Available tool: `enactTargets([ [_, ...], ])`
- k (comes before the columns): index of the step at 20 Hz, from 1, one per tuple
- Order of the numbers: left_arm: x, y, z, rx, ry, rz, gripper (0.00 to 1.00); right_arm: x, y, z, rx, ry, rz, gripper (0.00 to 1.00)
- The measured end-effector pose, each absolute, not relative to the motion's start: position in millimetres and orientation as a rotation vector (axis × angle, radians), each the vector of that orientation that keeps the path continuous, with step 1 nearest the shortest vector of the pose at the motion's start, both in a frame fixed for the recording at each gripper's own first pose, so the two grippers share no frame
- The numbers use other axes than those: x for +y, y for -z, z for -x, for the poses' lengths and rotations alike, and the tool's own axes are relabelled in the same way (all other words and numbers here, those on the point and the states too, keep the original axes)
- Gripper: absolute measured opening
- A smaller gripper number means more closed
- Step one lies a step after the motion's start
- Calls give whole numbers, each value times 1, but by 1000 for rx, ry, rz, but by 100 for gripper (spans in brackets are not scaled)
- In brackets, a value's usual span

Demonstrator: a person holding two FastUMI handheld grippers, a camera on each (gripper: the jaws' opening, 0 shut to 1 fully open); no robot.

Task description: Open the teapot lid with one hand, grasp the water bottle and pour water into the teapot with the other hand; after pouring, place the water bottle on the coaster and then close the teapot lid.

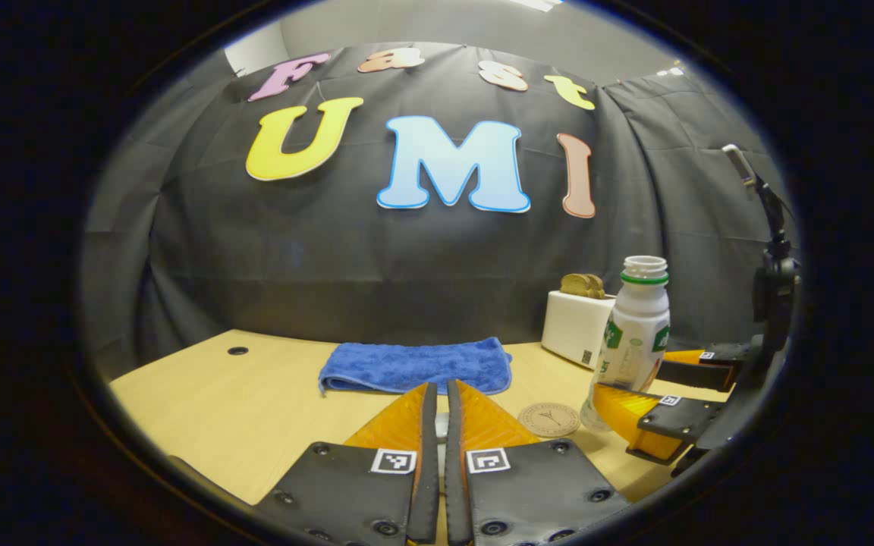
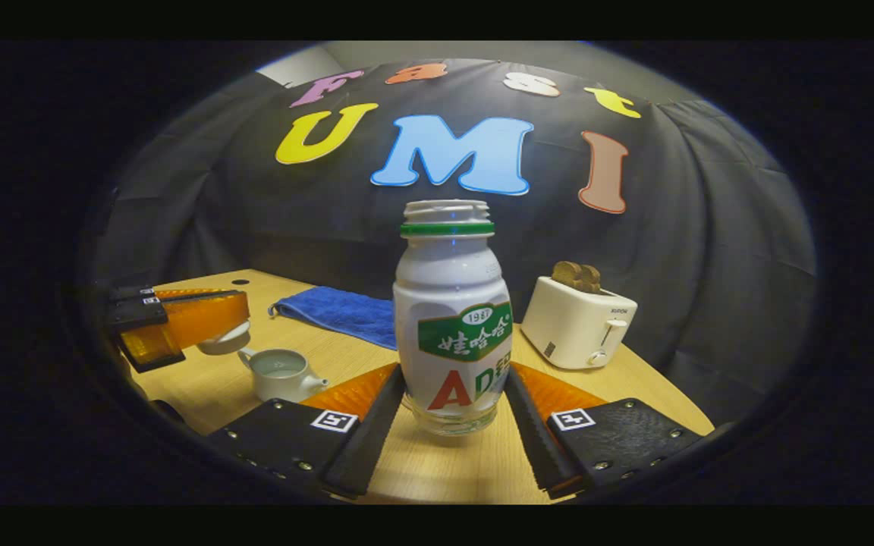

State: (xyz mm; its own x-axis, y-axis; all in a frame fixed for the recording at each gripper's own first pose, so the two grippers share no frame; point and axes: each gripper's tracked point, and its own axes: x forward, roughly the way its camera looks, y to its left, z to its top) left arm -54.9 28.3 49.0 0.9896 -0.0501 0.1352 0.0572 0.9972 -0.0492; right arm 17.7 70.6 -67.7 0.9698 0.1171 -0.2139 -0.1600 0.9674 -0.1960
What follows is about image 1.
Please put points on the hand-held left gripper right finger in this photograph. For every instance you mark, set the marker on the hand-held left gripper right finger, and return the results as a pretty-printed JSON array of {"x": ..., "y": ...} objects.
[{"x": 455, "y": 493}]

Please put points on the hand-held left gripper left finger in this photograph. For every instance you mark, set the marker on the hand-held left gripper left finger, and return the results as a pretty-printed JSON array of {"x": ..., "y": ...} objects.
[{"x": 428, "y": 485}]

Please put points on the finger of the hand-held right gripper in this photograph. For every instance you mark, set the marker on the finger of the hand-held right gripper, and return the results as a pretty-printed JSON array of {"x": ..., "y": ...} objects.
[
  {"x": 699, "y": 375},
  {"x": 683, "y": 417}
]

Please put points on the white plastic water bottle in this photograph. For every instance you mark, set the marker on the white plastic water bottle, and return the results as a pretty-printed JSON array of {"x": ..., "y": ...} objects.
[{"x": 638, "y": 326}]

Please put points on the round brown coaster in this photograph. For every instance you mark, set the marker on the round brown coaster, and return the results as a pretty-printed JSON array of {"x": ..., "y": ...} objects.
[{"x": 549, "y": 419}]

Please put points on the blue towel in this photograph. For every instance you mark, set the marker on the blue towel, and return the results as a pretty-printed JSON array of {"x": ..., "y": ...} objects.
[{"x": 407, "y": 368}]

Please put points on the brown bread slice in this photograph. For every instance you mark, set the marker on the brown bread slice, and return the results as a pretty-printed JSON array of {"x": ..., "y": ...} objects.
[
  {"x": 599, "y": 288},
  {"x": 575, "y": 286}
]

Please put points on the white toaster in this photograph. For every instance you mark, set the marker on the white toaster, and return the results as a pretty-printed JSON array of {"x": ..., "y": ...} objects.
[{"x": 573, "y": 326}]

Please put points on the ceiling light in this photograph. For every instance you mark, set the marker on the ceiling light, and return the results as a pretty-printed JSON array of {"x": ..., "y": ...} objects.
[{"x": 671, "y": 71}]

